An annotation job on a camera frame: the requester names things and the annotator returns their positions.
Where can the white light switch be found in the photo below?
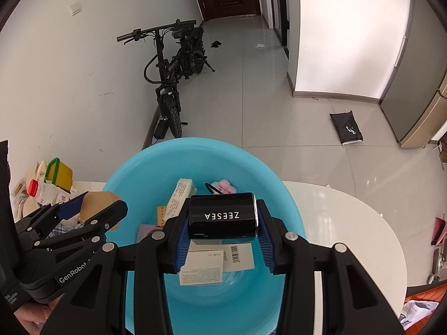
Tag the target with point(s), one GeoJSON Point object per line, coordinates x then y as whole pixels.
{"type": "Point", "coordinates": [75, 8]}

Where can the plastic bag of bread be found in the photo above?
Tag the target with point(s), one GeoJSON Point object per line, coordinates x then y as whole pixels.
{"type": "Point", "coordinates": [22, 200]}

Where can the brown box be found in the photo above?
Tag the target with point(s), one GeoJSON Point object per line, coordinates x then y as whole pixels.
{"type": "Point", "coordinates": [99, 200]}

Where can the newspaper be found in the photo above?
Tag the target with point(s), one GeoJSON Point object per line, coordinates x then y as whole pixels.
{"type": "Point", "coordinates": [417, 314]}

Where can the black bag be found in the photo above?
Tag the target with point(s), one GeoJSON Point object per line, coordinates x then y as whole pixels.
{"type": "Point", "coordinates": [347, 127]}

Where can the dark cloth scrap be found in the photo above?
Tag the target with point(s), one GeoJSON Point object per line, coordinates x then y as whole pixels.
{"type": "Point", "coordinates": [215, 44]}

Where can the blue plaid cloth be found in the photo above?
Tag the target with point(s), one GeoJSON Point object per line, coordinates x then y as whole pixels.
{"type": "Point", "coordinates": [61, 228]}

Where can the gold cigarette carton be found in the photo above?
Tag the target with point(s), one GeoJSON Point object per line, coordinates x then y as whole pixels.
{"type": "Point", "coordinates": [241, 256]}

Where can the green and yellow container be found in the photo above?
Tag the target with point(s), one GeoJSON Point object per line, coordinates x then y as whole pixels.
{"type": "Point", "coordinates": [63, 174]}

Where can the orange chair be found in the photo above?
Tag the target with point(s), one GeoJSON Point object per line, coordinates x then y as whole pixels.
{"type": "Point", "coordinates": [433, 291]}

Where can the gold refrigerator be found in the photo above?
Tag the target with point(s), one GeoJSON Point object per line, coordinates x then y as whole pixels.
{"type": "Point", "coordinates": [419, 118]}

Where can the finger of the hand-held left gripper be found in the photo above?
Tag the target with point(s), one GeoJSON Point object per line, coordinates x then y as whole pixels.
{"type": "Point", "coordinates": [71, 206]}
{"type": "Point", "coordinates": [111, 214]}

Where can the blue plastic basin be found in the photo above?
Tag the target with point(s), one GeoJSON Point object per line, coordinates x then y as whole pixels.
{"type": "Point", "coordinates": [157, 174]}

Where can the black charger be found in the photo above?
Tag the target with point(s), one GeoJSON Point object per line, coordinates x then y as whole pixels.
{"type": "Point", "coordinates": [160, 129]}

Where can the black-framed glass door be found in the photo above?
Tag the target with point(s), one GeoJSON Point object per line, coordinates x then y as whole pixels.
{"type": "Point", "coordinates": [279, 7]}

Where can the red-capped yogurt drink bottle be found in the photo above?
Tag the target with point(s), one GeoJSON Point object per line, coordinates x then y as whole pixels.
{"type": "Point", "coordinates": [45, 192]}

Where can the black folding bicycle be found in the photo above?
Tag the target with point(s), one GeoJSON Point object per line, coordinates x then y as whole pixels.
{"type": "Point", "coordinates": [167, 66]}

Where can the person's left hand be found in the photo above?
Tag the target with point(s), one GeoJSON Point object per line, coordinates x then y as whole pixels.
{"type": "Point", "coordinates": [31, 317]}

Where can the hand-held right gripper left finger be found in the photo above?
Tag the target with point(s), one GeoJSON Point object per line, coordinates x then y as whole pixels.
{"type": "Point", "coordinates": [183, 247]}

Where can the pink flat packet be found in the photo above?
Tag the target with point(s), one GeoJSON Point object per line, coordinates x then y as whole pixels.
{"type": "Point", "coordinates": [148, 232]}

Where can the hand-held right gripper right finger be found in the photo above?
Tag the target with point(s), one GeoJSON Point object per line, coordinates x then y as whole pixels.
{"type": "Point", "coordinates": [264, 247]}

